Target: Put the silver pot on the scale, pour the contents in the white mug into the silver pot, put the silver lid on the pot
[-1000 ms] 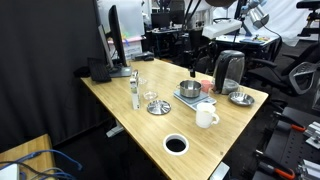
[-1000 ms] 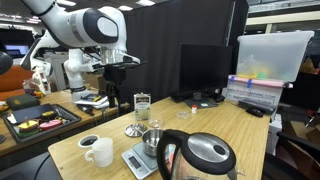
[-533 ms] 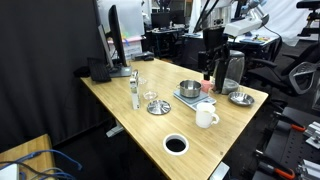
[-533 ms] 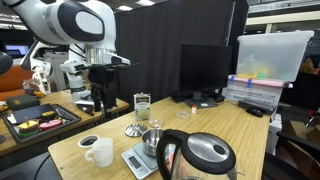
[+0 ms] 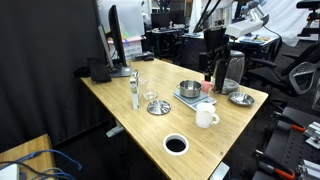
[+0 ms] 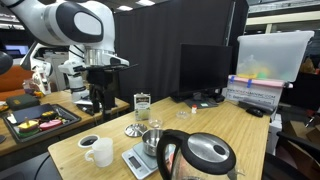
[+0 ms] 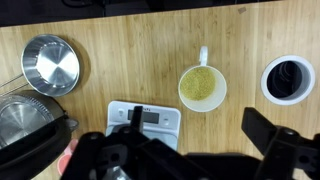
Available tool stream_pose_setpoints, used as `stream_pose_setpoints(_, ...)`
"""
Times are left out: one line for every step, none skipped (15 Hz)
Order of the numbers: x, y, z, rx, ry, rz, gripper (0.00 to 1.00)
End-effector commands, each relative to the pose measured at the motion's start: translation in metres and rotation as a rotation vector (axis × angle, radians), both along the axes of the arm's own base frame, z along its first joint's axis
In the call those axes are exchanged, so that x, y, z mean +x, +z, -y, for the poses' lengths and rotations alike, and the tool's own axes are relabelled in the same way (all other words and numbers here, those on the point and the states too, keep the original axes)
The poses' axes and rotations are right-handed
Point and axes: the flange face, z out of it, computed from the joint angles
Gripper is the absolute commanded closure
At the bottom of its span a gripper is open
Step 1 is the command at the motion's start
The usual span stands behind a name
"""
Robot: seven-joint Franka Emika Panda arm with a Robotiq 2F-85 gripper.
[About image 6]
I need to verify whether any black and yellow toy food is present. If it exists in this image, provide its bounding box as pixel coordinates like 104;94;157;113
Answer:
40;109;58;120

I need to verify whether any glass kettle with black handle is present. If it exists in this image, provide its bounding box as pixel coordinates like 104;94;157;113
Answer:
156;129;246;180

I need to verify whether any clear petri dish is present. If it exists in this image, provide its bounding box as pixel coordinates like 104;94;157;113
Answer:
175;110;191;120

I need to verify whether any white printed cardboard box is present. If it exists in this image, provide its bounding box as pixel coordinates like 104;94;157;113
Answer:
226;84;284;108

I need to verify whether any black computer mouse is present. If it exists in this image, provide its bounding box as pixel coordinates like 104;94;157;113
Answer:
245;107;264;118

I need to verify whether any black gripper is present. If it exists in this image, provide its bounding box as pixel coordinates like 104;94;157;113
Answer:
87;70;118;123

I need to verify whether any white digital kitchen scale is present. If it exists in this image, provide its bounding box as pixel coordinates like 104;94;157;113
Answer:
121;141;176;180

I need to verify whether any silver pot with two handles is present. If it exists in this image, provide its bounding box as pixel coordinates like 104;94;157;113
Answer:
141;128;165;158

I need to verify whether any black computer monitor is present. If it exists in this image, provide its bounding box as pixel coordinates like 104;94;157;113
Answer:
171;43;233;109

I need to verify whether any green and white carton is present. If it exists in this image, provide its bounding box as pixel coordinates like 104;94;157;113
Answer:
133;92;152;122

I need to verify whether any dark green pouch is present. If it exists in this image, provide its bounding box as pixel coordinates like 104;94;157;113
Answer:
5;93;41;111

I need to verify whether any pink toy food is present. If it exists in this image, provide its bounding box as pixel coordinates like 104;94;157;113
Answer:
39;119;64;132

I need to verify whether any black plastic tray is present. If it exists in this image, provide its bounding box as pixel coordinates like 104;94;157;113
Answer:
2;103;82;144

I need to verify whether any brown cardboard box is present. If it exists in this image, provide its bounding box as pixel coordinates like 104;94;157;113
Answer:
286;119;320;144

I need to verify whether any translucent plastic storage bin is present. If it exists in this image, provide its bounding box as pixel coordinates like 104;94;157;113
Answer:
236;30;315;83

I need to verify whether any black office chair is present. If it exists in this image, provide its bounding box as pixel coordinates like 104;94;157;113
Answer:
261;131;320;180

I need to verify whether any ceiling light panel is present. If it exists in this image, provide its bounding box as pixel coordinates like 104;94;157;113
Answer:
116;4;134;12
135;0;156;7

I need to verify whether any yellow and brown toy food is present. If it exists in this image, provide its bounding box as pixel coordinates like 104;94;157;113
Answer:
18;119;40;138

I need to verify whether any white plastic mug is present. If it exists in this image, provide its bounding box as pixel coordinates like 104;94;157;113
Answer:
84;137;114;168

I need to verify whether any black curtain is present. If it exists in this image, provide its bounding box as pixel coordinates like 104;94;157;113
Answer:
114;0;249;104

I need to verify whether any orange sofa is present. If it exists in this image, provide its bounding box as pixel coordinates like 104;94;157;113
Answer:
0;64;34;101

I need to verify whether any pink board with blue tape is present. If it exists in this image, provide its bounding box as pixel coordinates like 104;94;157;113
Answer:
228;74;294;90

